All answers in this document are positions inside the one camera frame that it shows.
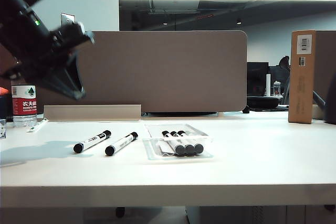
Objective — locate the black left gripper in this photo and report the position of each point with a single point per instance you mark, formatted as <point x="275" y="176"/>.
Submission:
<point x="50" y="58"/>

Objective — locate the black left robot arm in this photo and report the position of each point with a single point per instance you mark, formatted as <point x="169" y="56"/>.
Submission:
<point x="18" y="11"/>

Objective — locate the clear plastic packaging box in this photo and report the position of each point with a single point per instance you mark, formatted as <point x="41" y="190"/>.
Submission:
<point x="203" y="136"/>

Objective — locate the tall brown cardboard box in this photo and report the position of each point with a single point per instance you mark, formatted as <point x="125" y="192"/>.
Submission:
<point x="302" y="85"/>

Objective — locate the water bottle with red label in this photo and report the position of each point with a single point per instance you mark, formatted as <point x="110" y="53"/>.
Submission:
<point x="25" y="108"/>

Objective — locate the white label strip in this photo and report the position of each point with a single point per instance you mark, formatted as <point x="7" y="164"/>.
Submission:
<point x="36" y="127"/>

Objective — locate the orange object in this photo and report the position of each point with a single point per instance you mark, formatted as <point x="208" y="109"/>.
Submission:
<point x="4" y="91"/>

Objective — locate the dark blue object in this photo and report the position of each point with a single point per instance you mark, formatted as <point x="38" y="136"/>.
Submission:
<point x="4" y="107"/>

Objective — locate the small white cube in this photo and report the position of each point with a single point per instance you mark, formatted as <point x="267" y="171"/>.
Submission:
<point x="2" y="129"/>

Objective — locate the brown desk divider panel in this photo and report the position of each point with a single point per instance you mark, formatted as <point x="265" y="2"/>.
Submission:
<point x="162" y="72"/>
<point x="325" y="58"/>

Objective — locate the black caster wheel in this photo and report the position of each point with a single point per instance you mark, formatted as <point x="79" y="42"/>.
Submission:
<point x="120" y="211"/>

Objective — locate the small black clamp knob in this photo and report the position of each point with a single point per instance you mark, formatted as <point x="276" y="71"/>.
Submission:
<point x="246" y="109"/>

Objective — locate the black computer monitor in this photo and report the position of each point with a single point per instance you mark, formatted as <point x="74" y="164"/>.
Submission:
<point x="257" y="78"/>

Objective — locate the black round cushion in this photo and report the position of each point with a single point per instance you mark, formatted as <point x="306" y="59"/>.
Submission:
<point x="262" y="102"/>

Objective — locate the white cylinder bottle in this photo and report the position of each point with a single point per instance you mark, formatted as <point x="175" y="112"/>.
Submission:
<point x="268" y="85"/>

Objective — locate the small clear bottle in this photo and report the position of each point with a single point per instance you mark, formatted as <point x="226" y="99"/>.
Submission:
<point x="277" y="89"/>

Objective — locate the black office chair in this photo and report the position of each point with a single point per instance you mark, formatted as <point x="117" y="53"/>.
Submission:
<point x="284" y="62"/>

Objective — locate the dark grey curved object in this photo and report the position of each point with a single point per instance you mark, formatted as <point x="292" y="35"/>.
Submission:
<point x="331" y="103"/>

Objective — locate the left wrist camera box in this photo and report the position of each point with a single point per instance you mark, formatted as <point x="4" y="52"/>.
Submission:
<point x="74" y="35"/>

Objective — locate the silver wall switch plate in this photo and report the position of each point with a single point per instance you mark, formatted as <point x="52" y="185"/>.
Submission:
<point x="65" y="18"/>

